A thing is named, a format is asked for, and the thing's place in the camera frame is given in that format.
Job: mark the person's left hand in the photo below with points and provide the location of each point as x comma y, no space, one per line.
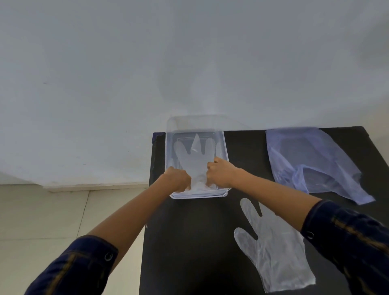
176,179

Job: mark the person's right hand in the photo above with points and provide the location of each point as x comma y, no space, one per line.
221,173

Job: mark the person's left fingers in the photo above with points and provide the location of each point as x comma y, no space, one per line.
185,184

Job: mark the person's right fingers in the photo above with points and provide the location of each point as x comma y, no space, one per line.
212,176

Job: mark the clear disposable plastic glove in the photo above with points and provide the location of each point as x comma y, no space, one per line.
273,249
194,161

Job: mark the person's left forearm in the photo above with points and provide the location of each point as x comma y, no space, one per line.
133,212

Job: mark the person's right forearm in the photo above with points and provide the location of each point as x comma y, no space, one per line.
273,196

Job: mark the clear plastic container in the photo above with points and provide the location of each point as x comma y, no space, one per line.
196,158

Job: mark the pale blue plastic bag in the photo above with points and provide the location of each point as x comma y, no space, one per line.
313,161

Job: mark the dark blue left sleeve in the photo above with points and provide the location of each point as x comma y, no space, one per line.
76,267

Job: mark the dark blue sleeve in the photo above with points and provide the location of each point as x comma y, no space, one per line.
349,240
76,267

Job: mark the dark blue right sleeve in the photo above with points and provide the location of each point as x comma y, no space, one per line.
349,240

